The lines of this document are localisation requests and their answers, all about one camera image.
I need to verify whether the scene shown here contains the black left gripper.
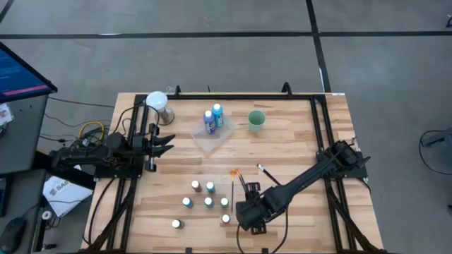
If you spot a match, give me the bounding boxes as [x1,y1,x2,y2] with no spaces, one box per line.
[132,122,177,173]

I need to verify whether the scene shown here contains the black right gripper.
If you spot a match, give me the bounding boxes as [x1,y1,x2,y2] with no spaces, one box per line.
[235,181,268,236]

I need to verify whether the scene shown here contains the silver ferrule black paint brush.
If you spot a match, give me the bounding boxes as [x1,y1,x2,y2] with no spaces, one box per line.
[256,163,283,186]

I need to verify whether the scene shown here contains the large dark blue paint bottle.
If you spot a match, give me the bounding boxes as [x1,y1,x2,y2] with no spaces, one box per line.
[203,110,217,135]

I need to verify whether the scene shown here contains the large light blue paint bottle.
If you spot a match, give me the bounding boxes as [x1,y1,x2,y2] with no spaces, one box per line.
[211,103,225,128]

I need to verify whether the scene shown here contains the orange fan paint brush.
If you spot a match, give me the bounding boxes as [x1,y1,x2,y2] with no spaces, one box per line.
[230,169,237,213]

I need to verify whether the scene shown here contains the orange tipped round paint brush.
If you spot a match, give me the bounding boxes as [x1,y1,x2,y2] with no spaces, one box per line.
[235,169,250,193]

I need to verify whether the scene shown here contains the white mushroom lamp brass base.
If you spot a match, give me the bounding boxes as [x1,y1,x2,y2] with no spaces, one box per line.
[145,90,176,127]

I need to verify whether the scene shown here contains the clear plastic container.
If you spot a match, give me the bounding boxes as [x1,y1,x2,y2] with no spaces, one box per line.
[189,114,237,154]

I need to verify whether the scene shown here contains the pale green plastic cup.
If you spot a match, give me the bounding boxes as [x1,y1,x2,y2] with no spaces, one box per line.
[246,109,266,134]

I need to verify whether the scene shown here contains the black desk bar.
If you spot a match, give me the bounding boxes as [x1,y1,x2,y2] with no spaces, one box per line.
[33,150,96,190]

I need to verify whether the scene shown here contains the white printed cardboard box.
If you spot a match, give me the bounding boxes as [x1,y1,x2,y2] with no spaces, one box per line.
[42,165,93,218]

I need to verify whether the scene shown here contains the computer monitor blue screen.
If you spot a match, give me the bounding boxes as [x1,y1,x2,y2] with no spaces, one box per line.
[0,41,58,104]

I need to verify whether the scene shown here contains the papers on desk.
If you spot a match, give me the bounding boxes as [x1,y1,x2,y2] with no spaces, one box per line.
[0,104,14,128]

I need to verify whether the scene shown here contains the black computer mouse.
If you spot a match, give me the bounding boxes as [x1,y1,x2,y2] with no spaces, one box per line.
[0,217,28,254]

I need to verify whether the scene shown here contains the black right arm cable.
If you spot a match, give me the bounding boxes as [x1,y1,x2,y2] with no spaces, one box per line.
[236,207,289,254]

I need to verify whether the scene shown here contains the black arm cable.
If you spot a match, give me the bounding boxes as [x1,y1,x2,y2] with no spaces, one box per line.
[116,103,162,137]
[236,207,289,254]

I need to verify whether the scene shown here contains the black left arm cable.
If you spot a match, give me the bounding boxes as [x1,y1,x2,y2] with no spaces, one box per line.
[116,103,162,137]

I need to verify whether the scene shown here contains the yellow cable loop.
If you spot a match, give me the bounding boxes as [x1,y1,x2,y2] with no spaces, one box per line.
[78,121,106,142]

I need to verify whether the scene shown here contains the thin black floor cable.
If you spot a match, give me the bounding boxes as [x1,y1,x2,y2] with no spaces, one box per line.
[47,97,116,109]

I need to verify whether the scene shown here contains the black aluminium table frame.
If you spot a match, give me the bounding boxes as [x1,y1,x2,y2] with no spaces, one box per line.
[83,92,389,254]

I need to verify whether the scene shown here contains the black floor cable loop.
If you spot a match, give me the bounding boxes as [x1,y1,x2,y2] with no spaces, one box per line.
[419,129,452,176]

